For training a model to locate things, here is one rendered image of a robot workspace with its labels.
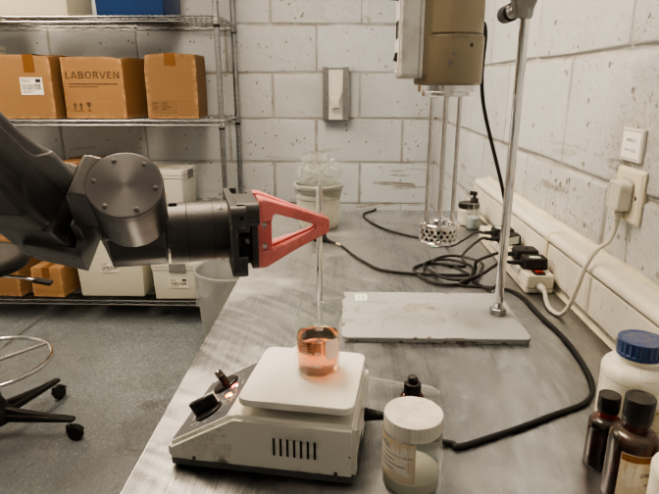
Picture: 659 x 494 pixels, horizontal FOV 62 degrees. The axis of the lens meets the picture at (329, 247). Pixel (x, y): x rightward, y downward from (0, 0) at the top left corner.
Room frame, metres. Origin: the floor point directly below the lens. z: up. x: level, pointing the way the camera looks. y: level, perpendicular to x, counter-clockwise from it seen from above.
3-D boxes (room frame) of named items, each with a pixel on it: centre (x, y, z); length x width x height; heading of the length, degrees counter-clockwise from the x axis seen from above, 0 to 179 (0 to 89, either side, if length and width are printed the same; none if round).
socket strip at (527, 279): (1.20, -0.41, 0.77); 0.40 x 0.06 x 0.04; 178
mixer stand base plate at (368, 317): (0.89, -0.17, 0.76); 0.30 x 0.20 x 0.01; 88
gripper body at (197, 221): (0.51, 0.12, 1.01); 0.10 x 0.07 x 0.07; 14
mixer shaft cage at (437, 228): (0.89, -0.18, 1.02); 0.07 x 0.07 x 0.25
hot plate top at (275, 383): (0.54, 0.03, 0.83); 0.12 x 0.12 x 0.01; 81
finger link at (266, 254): (0.53, 0.05, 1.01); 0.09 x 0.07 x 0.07; 104
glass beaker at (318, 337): (0.55, 0.02, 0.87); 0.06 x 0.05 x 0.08; 68
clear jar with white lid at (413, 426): (0.48, -0.08, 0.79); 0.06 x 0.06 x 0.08
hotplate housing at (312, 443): (0.54, 0.05, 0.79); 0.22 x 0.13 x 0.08; 81
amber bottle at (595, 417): (0.50, -0.29, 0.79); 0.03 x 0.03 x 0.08
